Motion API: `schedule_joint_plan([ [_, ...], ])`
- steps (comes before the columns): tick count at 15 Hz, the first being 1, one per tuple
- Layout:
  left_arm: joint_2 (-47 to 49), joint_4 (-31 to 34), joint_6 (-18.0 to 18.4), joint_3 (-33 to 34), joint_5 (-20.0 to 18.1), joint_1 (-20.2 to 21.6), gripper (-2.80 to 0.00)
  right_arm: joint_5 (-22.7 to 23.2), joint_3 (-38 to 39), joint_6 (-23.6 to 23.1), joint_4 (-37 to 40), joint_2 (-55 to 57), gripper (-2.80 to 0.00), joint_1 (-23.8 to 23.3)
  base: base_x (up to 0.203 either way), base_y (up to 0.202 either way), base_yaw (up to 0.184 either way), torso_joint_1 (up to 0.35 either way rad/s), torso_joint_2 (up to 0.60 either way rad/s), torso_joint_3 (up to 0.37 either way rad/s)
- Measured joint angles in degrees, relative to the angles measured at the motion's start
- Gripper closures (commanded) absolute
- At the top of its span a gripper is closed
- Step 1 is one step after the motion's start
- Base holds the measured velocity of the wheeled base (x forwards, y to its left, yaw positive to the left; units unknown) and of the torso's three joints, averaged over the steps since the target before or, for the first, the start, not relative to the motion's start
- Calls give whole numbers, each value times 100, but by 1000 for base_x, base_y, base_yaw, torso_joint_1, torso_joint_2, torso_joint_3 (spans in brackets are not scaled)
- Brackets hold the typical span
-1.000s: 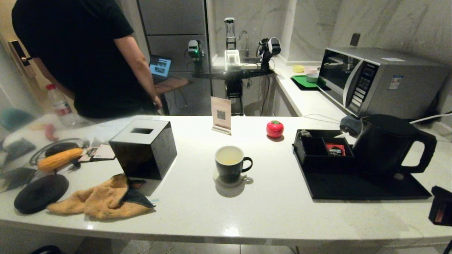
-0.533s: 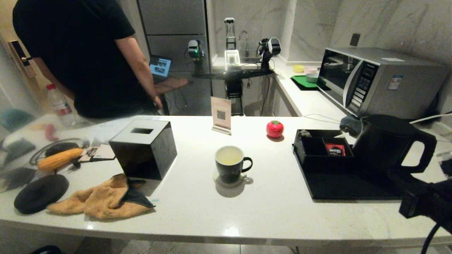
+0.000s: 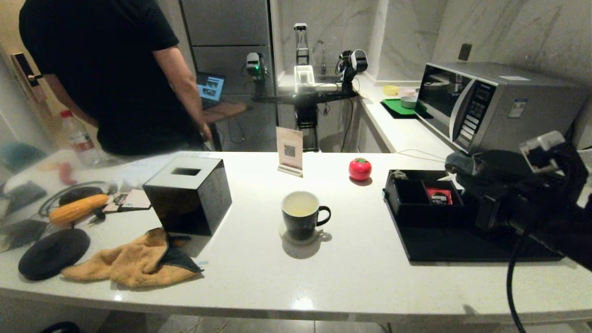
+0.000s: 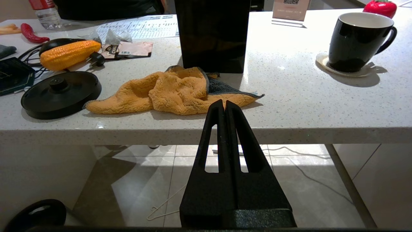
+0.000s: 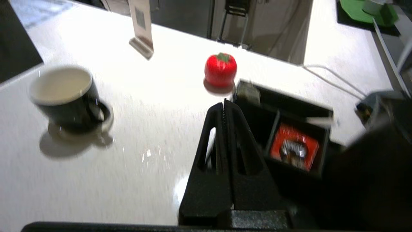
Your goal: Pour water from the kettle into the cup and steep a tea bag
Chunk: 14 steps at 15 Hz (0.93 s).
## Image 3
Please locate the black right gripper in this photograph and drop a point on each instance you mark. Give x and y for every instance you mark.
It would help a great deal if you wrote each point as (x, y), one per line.
(564, 180)

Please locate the black electric kettle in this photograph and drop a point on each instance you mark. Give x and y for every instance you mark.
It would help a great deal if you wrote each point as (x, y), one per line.
(499, 162)

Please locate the black stand-mounted robot arm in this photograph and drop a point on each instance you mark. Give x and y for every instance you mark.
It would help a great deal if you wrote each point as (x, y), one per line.
(358, 60)

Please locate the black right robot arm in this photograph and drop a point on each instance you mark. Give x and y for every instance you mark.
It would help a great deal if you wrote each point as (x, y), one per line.
(569, 240)

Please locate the grey tea bag wrapper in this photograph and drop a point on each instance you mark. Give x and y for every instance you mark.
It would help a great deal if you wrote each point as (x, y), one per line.
(400, 175)

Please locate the red coffee sachet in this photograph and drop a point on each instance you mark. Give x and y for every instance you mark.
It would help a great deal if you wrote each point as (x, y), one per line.
(439, 196)

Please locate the black rectangular serving tray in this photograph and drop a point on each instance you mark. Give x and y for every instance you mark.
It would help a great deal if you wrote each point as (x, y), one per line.
(444, 245)

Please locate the grey folded cloth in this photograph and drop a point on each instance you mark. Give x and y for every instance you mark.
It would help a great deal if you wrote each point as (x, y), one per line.
(458, 162)

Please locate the black compartment sachet box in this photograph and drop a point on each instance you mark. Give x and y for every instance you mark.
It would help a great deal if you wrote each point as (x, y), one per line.
(411, 212)

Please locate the silver microwave oven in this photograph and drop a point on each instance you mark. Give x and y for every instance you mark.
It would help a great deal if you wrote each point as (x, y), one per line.
(508, 111)

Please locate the red tomato-shaped timer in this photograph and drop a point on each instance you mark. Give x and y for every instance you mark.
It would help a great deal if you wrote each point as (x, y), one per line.
(360, 169)

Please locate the grey bowl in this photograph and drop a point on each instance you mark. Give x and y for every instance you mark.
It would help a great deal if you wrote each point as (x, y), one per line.
(409, 102)

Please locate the green tray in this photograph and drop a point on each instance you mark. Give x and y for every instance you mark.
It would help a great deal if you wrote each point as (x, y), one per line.
(395, 107)

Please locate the pink bowl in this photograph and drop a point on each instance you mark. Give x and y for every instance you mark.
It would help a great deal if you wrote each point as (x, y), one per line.
(406, 92)

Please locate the yellow bowl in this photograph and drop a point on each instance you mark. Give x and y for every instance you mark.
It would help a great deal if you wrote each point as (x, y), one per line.
(390, 90)

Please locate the black mug white inside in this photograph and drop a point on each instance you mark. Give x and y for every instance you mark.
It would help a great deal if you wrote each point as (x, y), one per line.
(300, 226)

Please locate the QR code sign stand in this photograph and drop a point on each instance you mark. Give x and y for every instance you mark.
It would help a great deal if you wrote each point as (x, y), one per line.
(289, 148)

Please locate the chrome sink faucet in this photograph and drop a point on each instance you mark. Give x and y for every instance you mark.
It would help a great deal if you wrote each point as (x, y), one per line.
(323, 58)

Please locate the white rack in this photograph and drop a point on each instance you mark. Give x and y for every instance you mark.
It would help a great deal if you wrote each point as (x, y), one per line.
(304, 76)

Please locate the clear blender jug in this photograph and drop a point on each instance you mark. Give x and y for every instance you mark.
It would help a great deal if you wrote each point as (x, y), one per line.
(300, 42)

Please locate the brown stool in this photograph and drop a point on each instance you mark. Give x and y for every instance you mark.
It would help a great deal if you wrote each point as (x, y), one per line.
(226, 111)

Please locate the black glossy tissue box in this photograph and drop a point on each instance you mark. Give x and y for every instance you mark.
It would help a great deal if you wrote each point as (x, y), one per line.
(194, 203)

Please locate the grey tall cabinet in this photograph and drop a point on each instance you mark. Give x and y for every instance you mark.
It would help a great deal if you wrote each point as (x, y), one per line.
(231, 27)

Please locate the orange microfiber cloth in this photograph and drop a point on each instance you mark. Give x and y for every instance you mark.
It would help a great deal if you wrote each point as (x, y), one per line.
(134, 261)

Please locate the person in black shirt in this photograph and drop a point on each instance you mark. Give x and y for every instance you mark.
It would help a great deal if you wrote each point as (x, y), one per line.
(106, 69)

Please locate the yellow toy corn cob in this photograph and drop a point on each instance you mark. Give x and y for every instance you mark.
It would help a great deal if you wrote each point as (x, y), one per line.
(78, 208)

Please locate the black oval device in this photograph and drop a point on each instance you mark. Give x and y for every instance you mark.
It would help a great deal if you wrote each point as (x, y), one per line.
(78, 193)

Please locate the plastic bottle red cap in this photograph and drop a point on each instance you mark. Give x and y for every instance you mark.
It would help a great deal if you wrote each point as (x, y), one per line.
(81, 143)

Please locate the red toy chili pepper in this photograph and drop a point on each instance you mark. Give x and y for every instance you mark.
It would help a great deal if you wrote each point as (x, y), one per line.
(66, 173)

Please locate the black round kettle base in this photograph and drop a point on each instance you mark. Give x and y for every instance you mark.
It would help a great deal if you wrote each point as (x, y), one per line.
(53, 253)

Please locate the orange toy carrot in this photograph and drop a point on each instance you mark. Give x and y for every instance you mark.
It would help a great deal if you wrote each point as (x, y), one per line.
(48, 167)

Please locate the dark grey pouch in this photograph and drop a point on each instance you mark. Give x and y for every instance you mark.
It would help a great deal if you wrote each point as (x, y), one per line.
(25, 194)

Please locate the black flat panel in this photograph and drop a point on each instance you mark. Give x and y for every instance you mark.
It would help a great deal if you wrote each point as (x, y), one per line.
(23, 233)

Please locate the teal round object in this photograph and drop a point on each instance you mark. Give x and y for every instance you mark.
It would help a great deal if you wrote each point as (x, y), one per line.
(18, 155)

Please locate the tan wooden door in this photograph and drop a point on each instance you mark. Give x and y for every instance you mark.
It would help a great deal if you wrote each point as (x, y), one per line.
(9, 27)

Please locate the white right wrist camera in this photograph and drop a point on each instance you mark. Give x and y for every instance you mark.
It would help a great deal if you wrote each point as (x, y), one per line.
(541, 145)

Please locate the black wall socket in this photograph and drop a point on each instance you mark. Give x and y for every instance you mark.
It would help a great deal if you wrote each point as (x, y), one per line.
(464, 52)

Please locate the black round pedestal table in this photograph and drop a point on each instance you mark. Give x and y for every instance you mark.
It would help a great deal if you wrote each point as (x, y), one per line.
(305, 96)

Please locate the green-lit camera device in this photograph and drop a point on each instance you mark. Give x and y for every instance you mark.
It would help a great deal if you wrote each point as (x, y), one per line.
(253, 64)

